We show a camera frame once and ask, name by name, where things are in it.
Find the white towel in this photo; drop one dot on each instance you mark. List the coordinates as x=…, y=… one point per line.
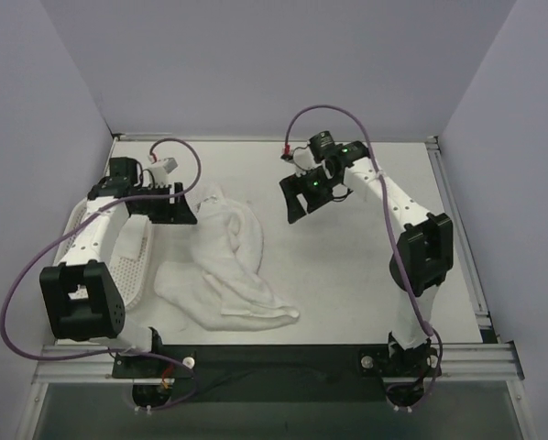
x=129, y=241
x=218, y=286

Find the aluminium front rail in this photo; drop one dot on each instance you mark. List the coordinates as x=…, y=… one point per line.
x=461, y=362

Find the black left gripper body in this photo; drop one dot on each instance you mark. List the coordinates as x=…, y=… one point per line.
x=165, y=209

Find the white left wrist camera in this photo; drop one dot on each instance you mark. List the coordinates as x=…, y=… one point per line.
x=163, y=167

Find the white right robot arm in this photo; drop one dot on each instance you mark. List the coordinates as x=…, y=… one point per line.
x=422, y=242

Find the white perforated plastic basket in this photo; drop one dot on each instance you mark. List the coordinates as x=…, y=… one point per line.
x=129, y=275

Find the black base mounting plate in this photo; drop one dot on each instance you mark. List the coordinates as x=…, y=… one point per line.
x=284, y=373

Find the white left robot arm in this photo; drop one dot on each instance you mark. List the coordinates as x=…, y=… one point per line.
x=82, y=300

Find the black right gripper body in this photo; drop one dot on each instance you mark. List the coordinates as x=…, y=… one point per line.
x=301, y=193

